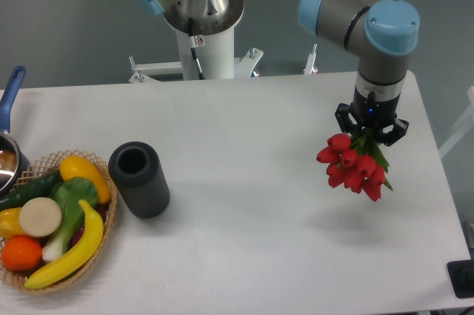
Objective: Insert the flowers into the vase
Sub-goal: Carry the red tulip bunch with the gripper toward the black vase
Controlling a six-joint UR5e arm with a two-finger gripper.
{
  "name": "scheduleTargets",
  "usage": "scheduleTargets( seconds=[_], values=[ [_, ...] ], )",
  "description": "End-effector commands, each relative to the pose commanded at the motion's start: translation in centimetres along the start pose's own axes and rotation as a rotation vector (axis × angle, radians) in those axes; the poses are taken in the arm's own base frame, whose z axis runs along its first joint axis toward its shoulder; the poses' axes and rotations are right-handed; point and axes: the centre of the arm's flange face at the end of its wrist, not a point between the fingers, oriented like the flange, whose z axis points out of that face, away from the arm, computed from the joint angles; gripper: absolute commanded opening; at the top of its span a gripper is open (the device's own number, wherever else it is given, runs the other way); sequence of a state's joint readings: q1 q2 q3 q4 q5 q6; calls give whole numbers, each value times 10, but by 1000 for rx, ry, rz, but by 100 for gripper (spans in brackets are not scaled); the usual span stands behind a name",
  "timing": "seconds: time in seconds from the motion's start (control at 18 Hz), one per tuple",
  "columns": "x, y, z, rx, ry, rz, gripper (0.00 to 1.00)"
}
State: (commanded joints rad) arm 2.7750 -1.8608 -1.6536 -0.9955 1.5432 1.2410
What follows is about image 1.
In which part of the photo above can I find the orange fruit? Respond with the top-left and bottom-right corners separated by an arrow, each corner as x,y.
1,236 -> 42,271

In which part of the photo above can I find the green cucumber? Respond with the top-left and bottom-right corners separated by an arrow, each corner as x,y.
1,170 -> 62,211

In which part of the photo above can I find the black device at edge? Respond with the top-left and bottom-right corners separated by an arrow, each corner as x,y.
447,259 -> 474,299

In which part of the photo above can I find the black cable on pedestal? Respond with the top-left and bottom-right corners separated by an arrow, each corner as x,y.
187,18 -> 206,80

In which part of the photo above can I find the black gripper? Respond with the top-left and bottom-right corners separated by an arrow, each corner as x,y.
335,88 -> 410,147

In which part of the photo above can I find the woven wicker basket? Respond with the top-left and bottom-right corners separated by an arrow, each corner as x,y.
1,150 -> 119,294

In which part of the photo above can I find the beige round disc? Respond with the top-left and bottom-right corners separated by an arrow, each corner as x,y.
19,197 -> 62,237

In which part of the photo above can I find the red tulip bouquet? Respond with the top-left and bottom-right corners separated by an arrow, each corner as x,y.
316,128 -> 393,202

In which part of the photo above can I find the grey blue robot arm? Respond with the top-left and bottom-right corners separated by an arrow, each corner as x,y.
134,0 -> 420,146

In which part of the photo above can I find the green bok choy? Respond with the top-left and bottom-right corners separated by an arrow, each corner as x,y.
42,177 -> 98,263

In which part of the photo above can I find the blue handled steel pot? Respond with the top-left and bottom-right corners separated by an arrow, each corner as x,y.
1,66 -> 30,196

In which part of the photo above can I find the white table clamp bracket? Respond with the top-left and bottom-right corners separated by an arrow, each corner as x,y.
129,47 -> 264,83

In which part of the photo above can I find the yellow bell pepper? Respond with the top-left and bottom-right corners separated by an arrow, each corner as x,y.
0,208 -> 26,239

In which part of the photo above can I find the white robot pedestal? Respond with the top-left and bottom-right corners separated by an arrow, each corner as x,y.
164,0 -> 244,80

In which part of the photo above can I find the white frame at right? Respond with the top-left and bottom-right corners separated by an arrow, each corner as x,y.
438,86 -> 473,159

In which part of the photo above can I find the dark grey ribbed vase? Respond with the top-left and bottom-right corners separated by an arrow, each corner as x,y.
108,142 -> 170,219

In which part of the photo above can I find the yellow banana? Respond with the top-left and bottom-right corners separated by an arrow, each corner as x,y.
24,199 -> 104,290

